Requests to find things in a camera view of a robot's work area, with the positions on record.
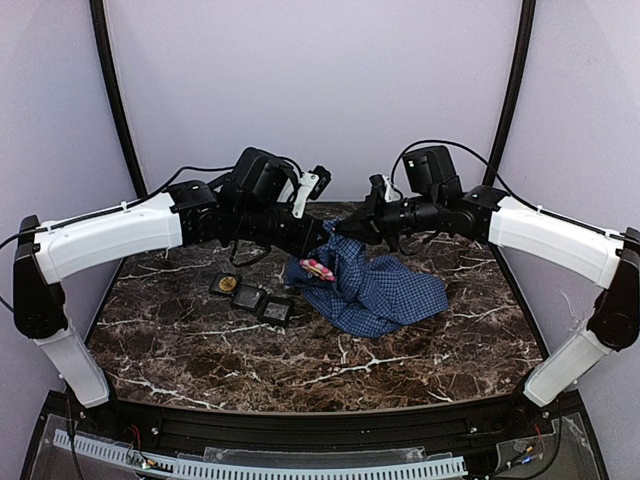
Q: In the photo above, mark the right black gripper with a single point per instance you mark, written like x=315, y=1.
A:
x=375, y=220

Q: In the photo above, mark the right black frame post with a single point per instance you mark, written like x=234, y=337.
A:
x=516, y=74

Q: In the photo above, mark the black display frame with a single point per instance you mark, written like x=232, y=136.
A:
x=213, y=288
x=275, y=311
x=248, y=298

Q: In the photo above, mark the right black display frame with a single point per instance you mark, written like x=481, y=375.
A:
x=275, y=311

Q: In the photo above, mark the left black frame post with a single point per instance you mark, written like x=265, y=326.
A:
x=110, y=80

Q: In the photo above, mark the pink flower brooch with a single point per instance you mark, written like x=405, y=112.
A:
x=316, y=269

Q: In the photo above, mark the black frame post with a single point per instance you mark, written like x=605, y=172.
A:
x=110, y=80
x=516, y=74

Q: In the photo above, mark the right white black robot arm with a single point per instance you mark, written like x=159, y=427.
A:
x=499, y=217

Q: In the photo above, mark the blue checkered shirt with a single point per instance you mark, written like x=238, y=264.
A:
x=368, y=297

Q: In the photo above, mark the white slotted cable duct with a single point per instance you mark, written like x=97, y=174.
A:
x=216, y=463

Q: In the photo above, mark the black aluminium front rail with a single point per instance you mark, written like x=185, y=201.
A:
x=459, y=426

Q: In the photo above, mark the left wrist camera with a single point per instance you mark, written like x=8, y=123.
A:
x=309, y=187

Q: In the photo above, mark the left black display frame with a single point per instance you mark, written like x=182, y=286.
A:
x=213, y=288

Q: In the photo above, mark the middle black display frame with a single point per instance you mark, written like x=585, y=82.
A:
x=248, y=298

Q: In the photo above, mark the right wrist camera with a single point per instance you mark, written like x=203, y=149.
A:
x=382, y=186

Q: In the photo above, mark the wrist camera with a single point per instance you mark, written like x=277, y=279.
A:
x=382, y=186
x=309, y=187

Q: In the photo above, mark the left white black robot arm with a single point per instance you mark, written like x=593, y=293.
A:
x=261, y=199

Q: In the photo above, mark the gold round brooch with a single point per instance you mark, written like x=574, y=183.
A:
x=227, y=284

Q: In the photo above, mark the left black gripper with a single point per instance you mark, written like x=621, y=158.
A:
x=310, y=235

